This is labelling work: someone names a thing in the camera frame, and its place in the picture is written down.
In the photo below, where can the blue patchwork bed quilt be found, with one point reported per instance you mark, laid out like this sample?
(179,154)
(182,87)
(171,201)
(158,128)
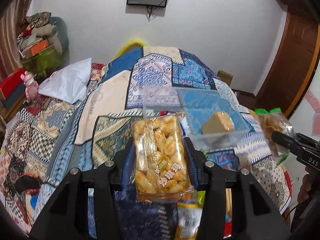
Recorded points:
(42,143)

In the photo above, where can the striped brown curtain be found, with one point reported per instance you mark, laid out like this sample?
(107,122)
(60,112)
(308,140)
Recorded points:
(13,13)

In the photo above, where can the person's right hand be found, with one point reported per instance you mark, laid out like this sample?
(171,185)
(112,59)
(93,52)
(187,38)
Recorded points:
(306,186)

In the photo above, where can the orange flat box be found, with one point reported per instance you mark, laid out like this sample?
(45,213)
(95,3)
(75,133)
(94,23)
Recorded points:
(31,51)

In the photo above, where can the yellow barcode snack bag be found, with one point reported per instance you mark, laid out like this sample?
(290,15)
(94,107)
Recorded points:
(189,217)

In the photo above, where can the tan cracker snack pack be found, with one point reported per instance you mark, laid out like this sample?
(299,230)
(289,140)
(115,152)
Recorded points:
(219,122)

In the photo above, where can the clear plastic storage bin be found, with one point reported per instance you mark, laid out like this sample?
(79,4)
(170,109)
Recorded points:
(195,109)

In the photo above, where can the green storage box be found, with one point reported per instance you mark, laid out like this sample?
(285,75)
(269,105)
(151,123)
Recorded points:
(44,63)

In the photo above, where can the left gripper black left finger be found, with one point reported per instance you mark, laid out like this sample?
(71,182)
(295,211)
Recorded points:
(65,214)

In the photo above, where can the brown wooden door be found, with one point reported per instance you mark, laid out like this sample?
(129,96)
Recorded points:
(295,63)

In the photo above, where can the red gift box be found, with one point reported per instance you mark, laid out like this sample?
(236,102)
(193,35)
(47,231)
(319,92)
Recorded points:
(11,82)

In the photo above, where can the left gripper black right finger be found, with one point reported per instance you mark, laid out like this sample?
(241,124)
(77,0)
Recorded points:
(254,215)

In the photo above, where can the white pillow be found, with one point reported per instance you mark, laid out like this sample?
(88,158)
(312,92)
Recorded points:
(68,84)

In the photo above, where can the yellow round object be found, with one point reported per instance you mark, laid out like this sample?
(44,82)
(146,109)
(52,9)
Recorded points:
(130,44)

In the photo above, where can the yellow rice puff pack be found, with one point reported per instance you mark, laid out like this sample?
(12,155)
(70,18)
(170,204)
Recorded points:
(161,161)

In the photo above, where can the cardboard box on floor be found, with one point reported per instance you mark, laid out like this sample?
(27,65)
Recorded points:
(225,77)

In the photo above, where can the green top cookie bag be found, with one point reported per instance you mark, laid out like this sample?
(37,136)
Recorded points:
(275,121)

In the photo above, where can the grey plush cushion pile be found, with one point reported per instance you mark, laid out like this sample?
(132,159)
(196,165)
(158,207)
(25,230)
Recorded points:
(44,26)

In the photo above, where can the pink plush toy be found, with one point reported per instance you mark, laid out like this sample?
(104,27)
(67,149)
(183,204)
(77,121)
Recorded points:
(31,86)

